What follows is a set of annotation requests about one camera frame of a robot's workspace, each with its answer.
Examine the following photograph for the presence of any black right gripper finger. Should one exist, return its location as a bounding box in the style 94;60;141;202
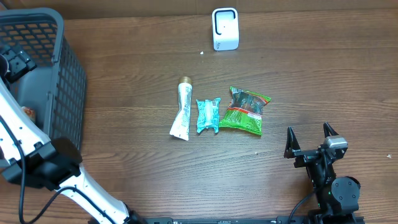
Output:
323;122;338;138
285;126;301;152

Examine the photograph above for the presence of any cup noodles container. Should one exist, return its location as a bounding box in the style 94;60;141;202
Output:
22;106;36;123

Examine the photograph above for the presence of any green snack bag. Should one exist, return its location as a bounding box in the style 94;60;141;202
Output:
219;86;271;136

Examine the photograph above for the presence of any green tissue pack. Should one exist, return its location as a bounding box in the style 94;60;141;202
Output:
197;98;221;134

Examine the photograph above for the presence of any white tube gold cap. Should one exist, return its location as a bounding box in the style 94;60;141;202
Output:
169;77;193;141

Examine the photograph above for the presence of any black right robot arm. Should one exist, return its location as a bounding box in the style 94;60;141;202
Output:
284;122;361;223

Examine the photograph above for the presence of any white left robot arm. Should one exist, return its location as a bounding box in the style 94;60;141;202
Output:
1;45;145;223

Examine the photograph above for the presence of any white barcode scanner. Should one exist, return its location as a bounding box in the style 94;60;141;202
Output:
211;7;239;51

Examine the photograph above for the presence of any grey plastic shopping basket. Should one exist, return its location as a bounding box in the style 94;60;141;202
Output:
1;7;86;148

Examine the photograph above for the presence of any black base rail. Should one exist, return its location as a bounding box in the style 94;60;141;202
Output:
122;216;365;224

